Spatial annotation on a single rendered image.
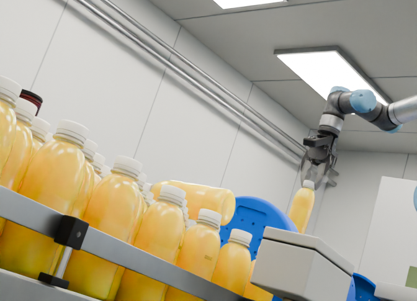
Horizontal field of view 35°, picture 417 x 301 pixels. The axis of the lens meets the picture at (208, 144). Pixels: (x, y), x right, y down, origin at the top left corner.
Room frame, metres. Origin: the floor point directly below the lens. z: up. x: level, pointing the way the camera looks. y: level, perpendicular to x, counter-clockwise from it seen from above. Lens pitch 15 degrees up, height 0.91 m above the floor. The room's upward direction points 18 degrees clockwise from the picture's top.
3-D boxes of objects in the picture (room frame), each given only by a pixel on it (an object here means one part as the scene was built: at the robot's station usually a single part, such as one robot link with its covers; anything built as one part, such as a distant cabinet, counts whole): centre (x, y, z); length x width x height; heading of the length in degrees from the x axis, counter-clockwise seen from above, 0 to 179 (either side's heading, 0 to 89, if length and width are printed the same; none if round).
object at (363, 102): (2.01, -0.43, 1.74); 0.11 x 0.11 x 0.08; 26
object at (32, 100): (1.39, 0.40, 1.23); 0.06 x 0.06 x 0.04
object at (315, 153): (2.10, -0.37, 1.58); 0.09 x 0.08 x 0.12; 144
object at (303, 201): (2.09, -0.35, 1.35); 0.07 x 0.07 x 0.19
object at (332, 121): (2.10, -0.37, 1.66); 0.08 x 0.08 x 0.05
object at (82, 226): (0.78, 0.12, 0.94); 0.03 x 0.02 x 0.08; 145
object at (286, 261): (1.17, -0.23, 1.05); 0.20 x 0.10 x 0.10; 145
